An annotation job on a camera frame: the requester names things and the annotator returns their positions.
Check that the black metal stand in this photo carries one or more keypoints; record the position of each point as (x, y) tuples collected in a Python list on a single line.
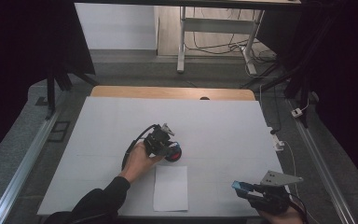
[(295, 84), (51, 90)]

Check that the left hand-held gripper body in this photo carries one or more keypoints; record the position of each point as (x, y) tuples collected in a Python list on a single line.
[(157, 140)]

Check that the aluminium rail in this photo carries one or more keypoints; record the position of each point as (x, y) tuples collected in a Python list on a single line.
[(21, 168), (323, 168)]

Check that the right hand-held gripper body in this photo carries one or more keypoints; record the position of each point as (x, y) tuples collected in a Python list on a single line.
[(279, 179)]

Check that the blue stamp cap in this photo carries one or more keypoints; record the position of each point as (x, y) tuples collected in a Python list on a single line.
[(237, 185)]

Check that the small white adapter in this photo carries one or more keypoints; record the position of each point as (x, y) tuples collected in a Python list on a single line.
[(296, 112)]

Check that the person's left hand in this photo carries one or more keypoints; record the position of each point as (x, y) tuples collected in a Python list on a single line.
[(138, 161)]

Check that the large white table mat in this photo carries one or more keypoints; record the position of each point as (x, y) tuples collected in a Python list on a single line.
[(214, 124)]

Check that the white paper sheet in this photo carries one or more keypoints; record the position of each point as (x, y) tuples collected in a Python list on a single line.
[(171, 189)]

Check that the red ink pad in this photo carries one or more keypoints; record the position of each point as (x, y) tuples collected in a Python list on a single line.
[(176, 154)]

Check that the white desk frame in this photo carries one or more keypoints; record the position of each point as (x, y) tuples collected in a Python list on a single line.
[(217, 25)]

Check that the black curtain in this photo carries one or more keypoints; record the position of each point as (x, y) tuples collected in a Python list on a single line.
[(345, 77), (18, 62)]

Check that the person's right hand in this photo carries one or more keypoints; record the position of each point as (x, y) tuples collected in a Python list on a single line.
[(286, 217)]

